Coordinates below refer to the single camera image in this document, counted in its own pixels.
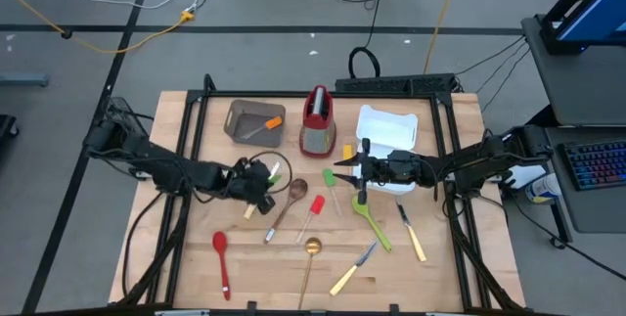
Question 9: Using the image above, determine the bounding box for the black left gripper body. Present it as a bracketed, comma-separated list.
[226, 157, 277, 216]

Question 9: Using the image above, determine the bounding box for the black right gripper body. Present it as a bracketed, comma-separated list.
[358, 138, 424, 205]

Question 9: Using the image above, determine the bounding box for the white plastic bin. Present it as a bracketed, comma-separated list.
[355, 104, 420, 154]
[351, 140, 418, 197]

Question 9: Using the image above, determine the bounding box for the cream-handled table knife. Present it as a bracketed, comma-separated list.
[395, 202, 427, 263]
[243, 160, 283, 221]
[329, 240, 380, 297]

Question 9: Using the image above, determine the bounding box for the lime green silicone spoon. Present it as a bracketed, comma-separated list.
[350, 197, 393, 253]

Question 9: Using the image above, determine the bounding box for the red-topped steel box grater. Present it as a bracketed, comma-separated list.
[298, 84, 337, 159]

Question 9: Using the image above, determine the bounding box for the red silicone spatula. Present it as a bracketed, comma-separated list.
[296, 194, 327, 243]

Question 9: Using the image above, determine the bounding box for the dark wooden spoon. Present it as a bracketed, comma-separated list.
[263, 177, 310, 245]

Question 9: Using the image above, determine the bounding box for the red silicone spoon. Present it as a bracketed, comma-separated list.
[211, 230, 232, 302]

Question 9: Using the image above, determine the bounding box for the gray plastic bin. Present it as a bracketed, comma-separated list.
[223, 99, 287, 149]

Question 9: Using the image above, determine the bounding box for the gold metal spoon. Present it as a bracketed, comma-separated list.
[296, 236, 324, 311]

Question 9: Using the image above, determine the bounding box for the black power strip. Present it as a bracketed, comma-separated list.
[335, 72, 464, 95]

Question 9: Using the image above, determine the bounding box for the white paper sheet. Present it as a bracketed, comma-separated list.
[506, 161, 548, 191]

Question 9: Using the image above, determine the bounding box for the black power supply box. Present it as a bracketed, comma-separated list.
[105, 96, 148, 124]

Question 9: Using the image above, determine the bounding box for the white wipes canister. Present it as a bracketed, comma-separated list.
[525, 172, 563, 205]

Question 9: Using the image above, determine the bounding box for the computer cart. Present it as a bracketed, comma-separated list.
[490, 12, 626, 247]

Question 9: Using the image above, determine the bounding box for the backlit black keyboard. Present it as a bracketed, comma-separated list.
[560, 139, 626, 192]

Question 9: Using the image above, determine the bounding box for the black floor object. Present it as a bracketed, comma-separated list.
[0, 113, 21, 142]

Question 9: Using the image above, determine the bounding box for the gray metal foot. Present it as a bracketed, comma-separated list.
[0, 73, 50, 88]

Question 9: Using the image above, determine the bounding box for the black computer monitor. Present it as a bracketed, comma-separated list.
[539, 0, 626, 57]

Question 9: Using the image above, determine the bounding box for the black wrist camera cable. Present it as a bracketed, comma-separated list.
[247, 150, 293, 196]

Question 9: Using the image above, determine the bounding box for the black aluminium frame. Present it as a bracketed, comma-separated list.
[108, 73, 528, 316]

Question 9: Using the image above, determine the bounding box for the black cable bundle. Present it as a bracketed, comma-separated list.
[442, 193, 527, 313]
[116, 193, 192, 307]

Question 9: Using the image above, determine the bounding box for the coiled black cable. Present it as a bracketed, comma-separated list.
[347, 0, 390, 80]

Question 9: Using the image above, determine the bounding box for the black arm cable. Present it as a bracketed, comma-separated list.
[120, 191, 165, 302]

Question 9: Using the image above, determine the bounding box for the yellow hanging cable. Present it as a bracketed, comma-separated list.
[422, 0, 464, 75]

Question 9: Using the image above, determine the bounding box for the yellow extension cable with plug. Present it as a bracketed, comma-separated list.
[0, 0, 197, 56]

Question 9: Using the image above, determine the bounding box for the black floor cable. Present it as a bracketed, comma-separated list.
[506, 193, 626, 282]

